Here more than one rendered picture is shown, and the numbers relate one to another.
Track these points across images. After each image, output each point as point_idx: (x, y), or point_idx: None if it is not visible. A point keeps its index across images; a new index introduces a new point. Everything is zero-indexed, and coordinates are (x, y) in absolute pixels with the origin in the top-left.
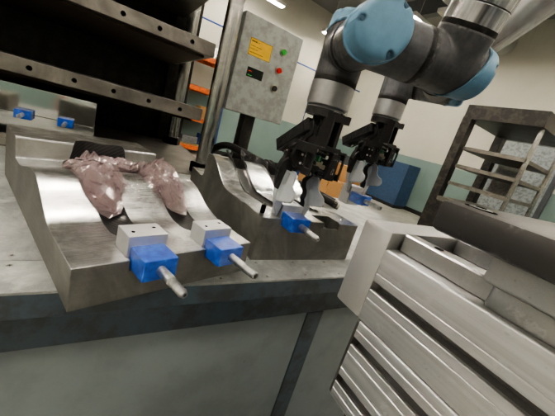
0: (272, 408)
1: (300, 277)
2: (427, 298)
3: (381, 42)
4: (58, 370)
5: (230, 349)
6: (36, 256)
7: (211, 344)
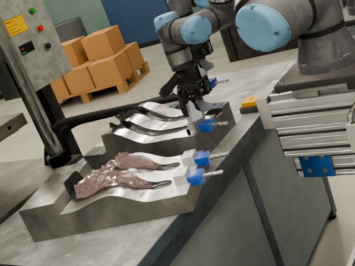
0: (267, 238)
1: (232, 147)
2: (286, 107)
3: (204, 36)
4: (185, 265)
5: (228, 213)
6: (147, 221)
7: (220, 216)
